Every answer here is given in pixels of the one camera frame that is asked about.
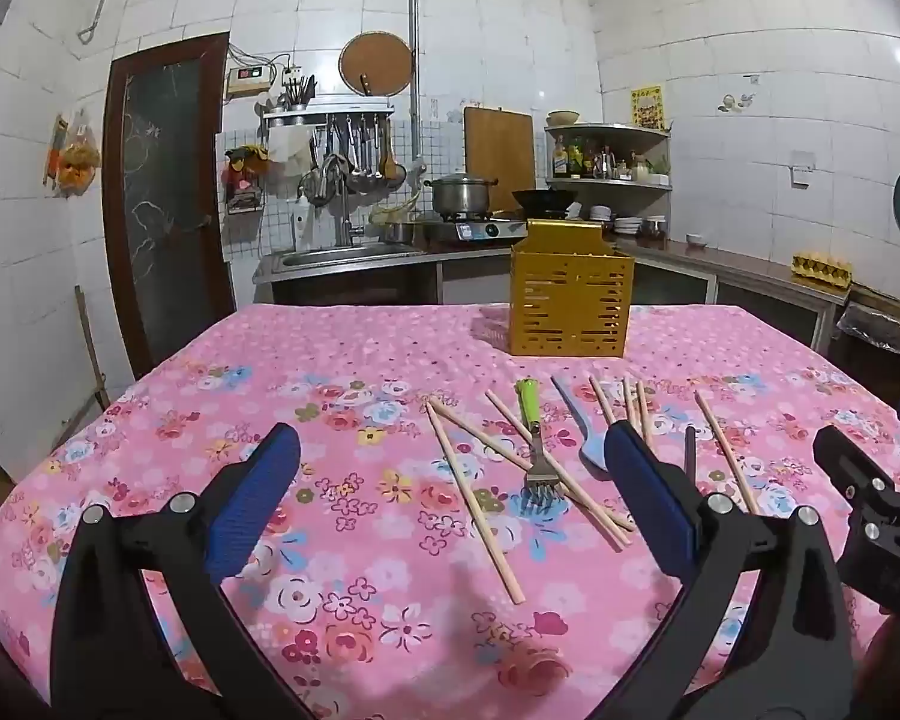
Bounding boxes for kitchen counter cabinet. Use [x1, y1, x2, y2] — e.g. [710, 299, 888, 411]
[253, 236, 852, 357]

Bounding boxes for wall caddy with gloves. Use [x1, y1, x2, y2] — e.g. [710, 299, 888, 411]
[221, 144, 271, 217]

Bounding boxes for yellow egg carton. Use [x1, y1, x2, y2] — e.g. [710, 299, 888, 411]
[790, 251, 856, 287]

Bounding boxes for hanging plastic bags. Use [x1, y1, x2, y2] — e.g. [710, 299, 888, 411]
[43, 111, 102, 198]

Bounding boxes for wall mounted electric meter box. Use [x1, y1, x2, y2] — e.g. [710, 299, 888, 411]
[225, 65, 275, 98]

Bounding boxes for yellow slotted utensil holder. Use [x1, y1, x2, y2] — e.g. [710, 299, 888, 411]
[508, 219, 637, 359]

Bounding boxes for metal wall utensil rack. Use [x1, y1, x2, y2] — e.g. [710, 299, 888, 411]
[261, 96, 397, 130]

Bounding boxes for metal colander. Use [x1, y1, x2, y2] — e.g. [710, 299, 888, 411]
[298, 156, 350, 205]

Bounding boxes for gas stove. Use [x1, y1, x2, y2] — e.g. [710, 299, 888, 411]
[427, 216, 530, 245]

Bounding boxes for yellow wall poster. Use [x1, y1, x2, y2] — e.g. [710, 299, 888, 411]
[631, 85, 662, 128]

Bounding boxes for white corner shelf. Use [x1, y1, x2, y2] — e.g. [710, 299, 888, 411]
[544, 122, 674, 192]

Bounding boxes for trash bin with plastic liner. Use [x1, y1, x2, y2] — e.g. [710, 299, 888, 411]
[836, 300, 900, 391]

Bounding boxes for brown framed glass door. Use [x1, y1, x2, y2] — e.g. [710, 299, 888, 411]
[103, 31, 235, 380]

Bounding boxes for black wok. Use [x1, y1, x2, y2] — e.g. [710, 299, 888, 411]
[511, 189, 578, 220]

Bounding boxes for hanging metal ladle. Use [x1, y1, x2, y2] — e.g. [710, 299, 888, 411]
[345, 118, 368, 192]

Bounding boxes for hanging wooden spatula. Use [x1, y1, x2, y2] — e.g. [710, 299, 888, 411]
[381, 120, 406, 182]

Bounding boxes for vertical metal wall pipe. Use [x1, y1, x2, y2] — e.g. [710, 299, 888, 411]
[407, 0, 422, 173]

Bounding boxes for wooden stick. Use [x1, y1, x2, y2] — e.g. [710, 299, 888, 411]
[73, 285, 112, 412]

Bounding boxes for metal sink faucet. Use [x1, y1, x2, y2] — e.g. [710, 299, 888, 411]
[334, 187, 365, 248]

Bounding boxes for pink floral tablecloth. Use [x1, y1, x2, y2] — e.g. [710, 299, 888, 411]
[0, 302, 900, 720]

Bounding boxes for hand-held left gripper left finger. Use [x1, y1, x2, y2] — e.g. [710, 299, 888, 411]
[49, 422, 312, 720]

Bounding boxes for white hanging cloth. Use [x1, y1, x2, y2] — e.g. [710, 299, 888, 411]
[268, 124, 316, 166]

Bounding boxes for stainless steel pot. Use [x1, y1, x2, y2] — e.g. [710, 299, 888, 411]
[424, 174, 498, 215]

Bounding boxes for stainless steel sink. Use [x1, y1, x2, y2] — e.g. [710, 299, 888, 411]
[281, 244, 421, 269]

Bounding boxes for light blue plastic spoon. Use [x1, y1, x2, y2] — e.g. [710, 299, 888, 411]
[551, 375, 614, 477]

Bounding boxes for green handled metal fork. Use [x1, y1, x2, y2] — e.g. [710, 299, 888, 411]
[517, 379, 567, 511]

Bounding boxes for round bamboo lid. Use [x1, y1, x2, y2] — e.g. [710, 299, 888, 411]
[339, 31, 413, 97]

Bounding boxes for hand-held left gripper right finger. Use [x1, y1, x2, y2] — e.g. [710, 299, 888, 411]
[592, 420, 863, 720]

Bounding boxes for wooden cutting board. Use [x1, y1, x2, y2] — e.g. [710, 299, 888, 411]
[463, 106, 536, 200]

